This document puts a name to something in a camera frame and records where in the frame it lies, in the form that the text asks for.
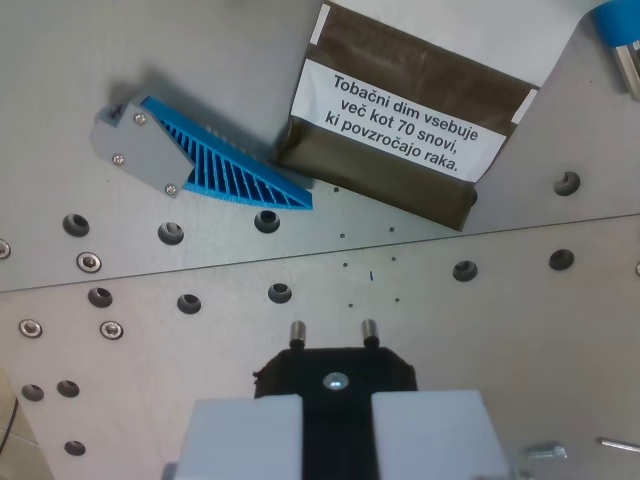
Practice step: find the blue ribbed wedge grey cover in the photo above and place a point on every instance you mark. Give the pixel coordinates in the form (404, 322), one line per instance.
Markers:
(150, 145)

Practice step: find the thin metal pin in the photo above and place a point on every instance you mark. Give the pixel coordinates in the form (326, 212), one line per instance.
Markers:
(620, 443)

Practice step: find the blue capped metal cylinder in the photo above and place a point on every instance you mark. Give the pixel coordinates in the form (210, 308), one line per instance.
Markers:
(617, 25)

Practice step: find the black plug with metal pins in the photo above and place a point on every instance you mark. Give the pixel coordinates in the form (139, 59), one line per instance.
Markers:
(336, 365)

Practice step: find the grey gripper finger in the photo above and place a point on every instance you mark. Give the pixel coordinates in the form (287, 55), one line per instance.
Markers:
(240, 440)
(430, 440)

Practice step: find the brown tobacco pouch warning label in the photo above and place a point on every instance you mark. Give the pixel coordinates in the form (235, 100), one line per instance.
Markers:
(380, 75)

